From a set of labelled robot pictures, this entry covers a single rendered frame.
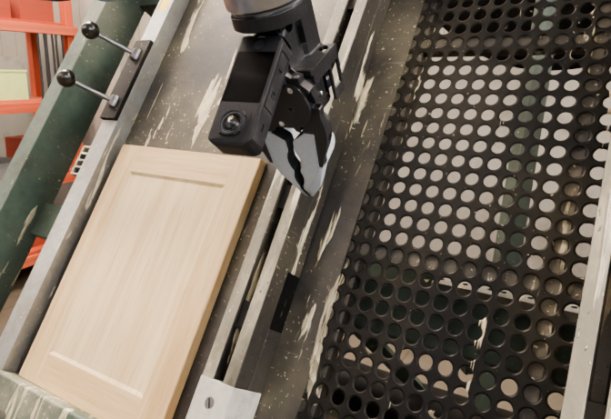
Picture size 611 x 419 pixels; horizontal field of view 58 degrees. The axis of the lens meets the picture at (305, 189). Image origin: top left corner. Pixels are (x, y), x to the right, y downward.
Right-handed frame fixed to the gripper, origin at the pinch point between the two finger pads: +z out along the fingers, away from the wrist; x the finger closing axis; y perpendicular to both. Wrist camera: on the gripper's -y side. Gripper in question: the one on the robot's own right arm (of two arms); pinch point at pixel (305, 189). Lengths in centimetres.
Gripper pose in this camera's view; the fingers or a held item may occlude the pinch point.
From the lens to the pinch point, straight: 60.9
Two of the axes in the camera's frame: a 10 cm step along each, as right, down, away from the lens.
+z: 2.2, 7.9, 5.7
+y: 4.3, -6.1, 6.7
